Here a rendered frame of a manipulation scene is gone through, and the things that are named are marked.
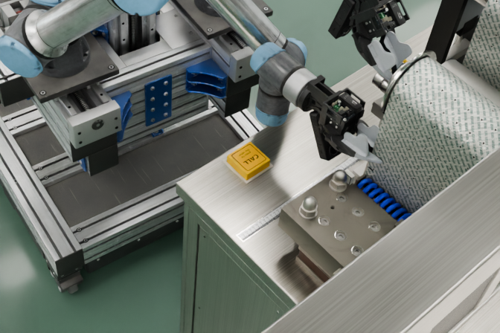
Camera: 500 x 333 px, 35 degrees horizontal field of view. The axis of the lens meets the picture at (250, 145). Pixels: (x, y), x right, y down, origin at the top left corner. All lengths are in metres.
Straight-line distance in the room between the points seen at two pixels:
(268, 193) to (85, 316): 1.04
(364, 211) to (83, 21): 0.72
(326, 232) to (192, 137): 1.28
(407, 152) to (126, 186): 1.29
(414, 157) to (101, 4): 0.71
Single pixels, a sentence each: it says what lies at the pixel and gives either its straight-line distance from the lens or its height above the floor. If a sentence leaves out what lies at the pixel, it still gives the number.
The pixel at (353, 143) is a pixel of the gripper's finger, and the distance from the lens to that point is 1.57.
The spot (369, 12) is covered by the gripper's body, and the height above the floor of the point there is 1.36.
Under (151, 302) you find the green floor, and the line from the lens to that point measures 2.59.
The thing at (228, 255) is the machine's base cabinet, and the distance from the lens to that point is 1.70.
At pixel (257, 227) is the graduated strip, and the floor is 0.90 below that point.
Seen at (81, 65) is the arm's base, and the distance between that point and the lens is 2.07.
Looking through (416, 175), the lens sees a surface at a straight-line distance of 1.52.
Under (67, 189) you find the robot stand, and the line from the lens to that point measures 2.60.
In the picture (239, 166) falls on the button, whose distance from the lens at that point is 1.73.
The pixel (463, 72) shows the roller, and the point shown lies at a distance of 1.59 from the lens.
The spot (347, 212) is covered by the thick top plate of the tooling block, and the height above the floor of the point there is 1.03.
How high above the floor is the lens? 2.26
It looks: 49 degrees down
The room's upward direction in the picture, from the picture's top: 7 degrees clockwise
